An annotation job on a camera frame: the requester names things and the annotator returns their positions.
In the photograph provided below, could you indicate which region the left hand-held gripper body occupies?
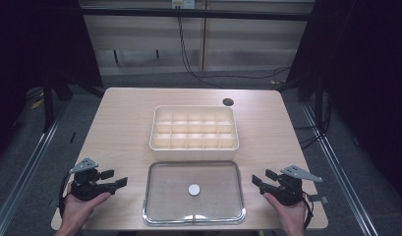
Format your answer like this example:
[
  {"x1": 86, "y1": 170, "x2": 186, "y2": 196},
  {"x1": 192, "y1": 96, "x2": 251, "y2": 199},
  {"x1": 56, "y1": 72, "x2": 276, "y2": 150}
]
[{"x1": 68, "y1": 157, "x2": 118, "y2": 202}]

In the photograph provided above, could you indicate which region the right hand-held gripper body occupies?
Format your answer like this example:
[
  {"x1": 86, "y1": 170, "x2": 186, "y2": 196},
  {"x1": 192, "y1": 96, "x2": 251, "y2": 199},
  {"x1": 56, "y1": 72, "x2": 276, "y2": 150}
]
[{"x1": 268, "y1": 164, "x2": 323, "y2": 207}]

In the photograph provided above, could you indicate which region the clear plastic lid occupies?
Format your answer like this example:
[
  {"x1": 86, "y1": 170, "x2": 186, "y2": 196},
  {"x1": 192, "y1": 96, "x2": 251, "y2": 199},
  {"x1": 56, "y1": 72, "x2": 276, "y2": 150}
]
[{"x1": 142, "y1": 159, "x2": 247, "y2": 227}]

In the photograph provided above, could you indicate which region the cream compartment storage box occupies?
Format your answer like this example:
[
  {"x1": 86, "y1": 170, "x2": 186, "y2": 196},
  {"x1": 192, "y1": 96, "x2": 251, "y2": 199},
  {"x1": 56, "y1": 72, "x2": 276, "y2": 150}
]
[{"x1": 148, "y1": 104, "x2": 240, "y2": 162}]

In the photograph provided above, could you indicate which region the person's right hand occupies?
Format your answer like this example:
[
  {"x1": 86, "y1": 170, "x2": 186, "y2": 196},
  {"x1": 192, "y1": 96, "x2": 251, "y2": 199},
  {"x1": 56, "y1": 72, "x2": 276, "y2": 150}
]
[{"x1": 262, "y1": 192, "x2": 308, "y2": 235}]

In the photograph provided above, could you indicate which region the person's left hand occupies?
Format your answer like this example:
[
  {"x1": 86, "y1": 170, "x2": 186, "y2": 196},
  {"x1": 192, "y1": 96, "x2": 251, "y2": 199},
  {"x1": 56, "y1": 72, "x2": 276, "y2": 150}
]
[{"x1": 59, "y1": 192, "x2": 112, "y2": 232}]

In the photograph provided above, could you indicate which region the black metal stand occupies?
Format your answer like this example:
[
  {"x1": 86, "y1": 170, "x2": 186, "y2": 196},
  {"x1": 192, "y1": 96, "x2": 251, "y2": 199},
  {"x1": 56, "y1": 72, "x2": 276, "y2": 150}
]
[{"x1": 40, "y1": 69, "x2": 58, "y2": 133}]

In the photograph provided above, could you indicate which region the yellow floor tape piece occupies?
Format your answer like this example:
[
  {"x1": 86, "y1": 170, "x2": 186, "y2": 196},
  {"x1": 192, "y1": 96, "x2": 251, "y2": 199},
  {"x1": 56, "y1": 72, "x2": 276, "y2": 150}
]
[{"x1": 29, "y1": 97, "x2": 45, "y2": 110}]

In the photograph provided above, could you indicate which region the black curtain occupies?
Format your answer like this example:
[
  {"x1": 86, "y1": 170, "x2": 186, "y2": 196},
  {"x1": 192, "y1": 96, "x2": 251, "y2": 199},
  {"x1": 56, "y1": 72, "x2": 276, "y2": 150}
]
[
  {"x1": 0, "y1": 0, "x2": 104, "y2": 161},
  {"x1": 275, "y1": 0, "x2": 402, "y2": 201}
]

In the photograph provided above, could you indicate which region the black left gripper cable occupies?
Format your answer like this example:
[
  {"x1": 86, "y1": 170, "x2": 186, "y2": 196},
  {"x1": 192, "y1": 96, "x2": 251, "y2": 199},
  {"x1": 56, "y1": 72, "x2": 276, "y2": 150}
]
[{"x1": 58, "y1": 172, "x2": 73, "y2": 218}]

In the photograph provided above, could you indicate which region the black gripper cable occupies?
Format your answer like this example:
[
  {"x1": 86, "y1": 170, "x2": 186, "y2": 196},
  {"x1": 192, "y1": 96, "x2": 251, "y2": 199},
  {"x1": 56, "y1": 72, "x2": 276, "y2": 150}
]
[
  {"x1": 301, "y1": 192, "x2": 315, "y2": 231},
  {"x1": 58, "y1": 172, "x2": 73, "y2": 218}
]

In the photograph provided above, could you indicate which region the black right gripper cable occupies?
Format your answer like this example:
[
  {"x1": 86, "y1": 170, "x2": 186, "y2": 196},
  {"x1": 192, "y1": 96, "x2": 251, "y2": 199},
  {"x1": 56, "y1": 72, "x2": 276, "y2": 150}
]
[{"x1": 301, "y1": 192, "x2": 315, "y2": 231}]

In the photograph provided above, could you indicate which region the metal floor rail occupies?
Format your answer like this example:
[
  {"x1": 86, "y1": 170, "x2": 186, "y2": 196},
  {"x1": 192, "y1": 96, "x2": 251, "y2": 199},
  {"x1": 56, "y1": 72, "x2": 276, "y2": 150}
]
[
  {"x1": 301, "y1": 102, "x2": 383, "y2": 236},
  {"x1": 0, "y1": 103, "x2": 71, "y2": 236}
]

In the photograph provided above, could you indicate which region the bundle of black floor cables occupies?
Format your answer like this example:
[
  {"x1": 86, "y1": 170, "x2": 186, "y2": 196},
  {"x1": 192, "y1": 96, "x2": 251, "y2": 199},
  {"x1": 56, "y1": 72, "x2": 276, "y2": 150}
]
[{"x1": 292, "y1": 91, "x2": 333, "y2": 151}]

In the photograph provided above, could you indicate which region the black hanging wall cable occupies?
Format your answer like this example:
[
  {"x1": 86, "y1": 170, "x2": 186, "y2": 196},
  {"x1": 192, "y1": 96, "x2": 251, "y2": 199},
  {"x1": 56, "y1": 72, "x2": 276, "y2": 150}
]
[{"x1": 176, "y1": 16, "x2": 291, "y2": 90}]

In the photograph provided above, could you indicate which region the black horizontal frame bar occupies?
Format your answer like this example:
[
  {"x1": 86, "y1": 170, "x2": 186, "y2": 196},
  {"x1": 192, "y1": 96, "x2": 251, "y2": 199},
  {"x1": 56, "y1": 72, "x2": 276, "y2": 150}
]
[{"x1": 80, "y1": 7, "x2": 314, "y2": 23}]

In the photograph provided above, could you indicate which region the white wall socket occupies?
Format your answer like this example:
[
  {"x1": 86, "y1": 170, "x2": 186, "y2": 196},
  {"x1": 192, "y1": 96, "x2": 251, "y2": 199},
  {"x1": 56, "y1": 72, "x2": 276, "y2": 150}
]
[{"x1": 170, "y1": 0, "x2": 197, "y2": 10}]

